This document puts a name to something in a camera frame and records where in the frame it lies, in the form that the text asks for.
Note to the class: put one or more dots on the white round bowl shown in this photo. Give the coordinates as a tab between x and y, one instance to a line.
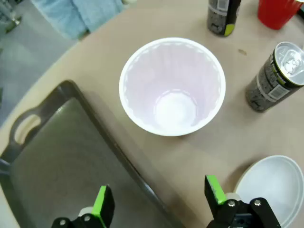
273	180

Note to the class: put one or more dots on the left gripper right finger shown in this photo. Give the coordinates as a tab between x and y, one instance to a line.
213	192

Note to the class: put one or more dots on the red plastic cup white inside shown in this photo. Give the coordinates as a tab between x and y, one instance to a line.
278	14
171	95

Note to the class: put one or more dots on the black drink can silver top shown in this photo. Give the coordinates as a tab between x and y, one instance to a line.
268	83
218	21

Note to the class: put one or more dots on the person in light blue clothing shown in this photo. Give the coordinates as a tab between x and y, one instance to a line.
78	16

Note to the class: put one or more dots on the dark grey serving tray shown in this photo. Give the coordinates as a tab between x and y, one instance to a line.
59	154

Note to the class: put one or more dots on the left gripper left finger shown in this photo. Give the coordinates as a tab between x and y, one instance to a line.
105	204

